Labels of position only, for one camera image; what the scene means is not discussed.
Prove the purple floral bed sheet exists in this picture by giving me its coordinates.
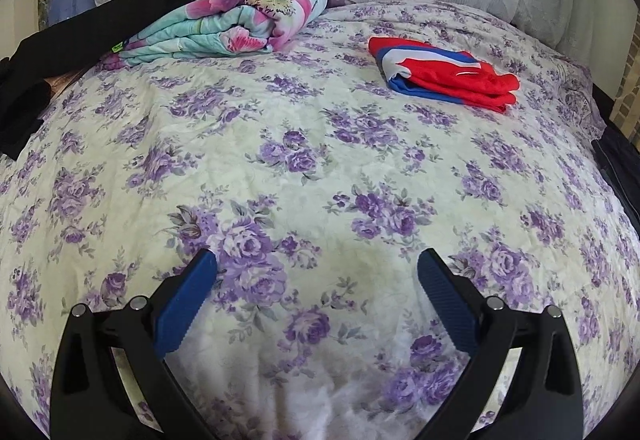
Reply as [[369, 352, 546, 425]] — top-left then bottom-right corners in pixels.
[[0, 0, 640, 440]]

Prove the black clothing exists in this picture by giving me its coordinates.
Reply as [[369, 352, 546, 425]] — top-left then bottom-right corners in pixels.
[[0, 0, 203, 161]]

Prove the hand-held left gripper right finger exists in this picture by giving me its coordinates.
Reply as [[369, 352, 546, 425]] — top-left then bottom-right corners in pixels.
[[416, 248, 584, 440]]

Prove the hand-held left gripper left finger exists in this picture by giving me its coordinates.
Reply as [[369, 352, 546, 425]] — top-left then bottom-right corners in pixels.
[[50, 250, 219, 440]]

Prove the beige checked curtain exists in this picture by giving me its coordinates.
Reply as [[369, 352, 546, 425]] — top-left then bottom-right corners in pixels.
[[607, 32, 640, 146]]

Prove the teal floral folded blanket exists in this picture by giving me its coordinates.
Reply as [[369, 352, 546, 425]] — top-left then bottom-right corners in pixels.
[[107, 0, 329, 68]]

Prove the dark navy clothing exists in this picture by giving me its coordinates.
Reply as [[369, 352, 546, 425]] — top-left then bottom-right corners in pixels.
[[591, 125, 640, 221]]

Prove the red blue white jersey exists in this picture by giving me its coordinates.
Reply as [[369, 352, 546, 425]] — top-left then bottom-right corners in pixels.
[[368, 36, 521, 114]]

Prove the purple patterned pillow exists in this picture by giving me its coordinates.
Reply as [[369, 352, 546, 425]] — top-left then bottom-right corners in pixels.
[[555, 55, 608, 131]]

